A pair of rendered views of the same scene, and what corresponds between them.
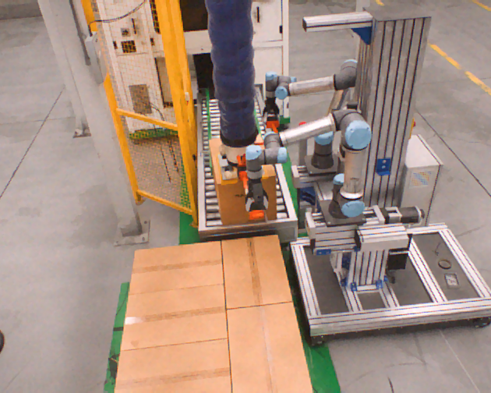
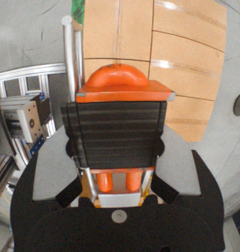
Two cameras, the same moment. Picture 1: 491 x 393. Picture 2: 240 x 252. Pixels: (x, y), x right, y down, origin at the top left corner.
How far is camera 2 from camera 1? 2.16 m
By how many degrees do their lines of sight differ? 23
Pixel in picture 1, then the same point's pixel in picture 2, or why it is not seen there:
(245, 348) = (138, 16)
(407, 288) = (14, 93)
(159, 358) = (204, 34)
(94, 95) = not seen: hidden behind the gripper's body
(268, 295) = not seen: hidden behind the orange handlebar
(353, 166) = not seen: outside the picture
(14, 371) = (232, 89)
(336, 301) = (54, 85)
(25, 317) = (226, 117)
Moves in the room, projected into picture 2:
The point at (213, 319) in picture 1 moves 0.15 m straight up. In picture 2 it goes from (163, 53) to (173, 53)
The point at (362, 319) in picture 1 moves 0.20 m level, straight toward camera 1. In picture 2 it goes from (40, 68) to (47, 47)
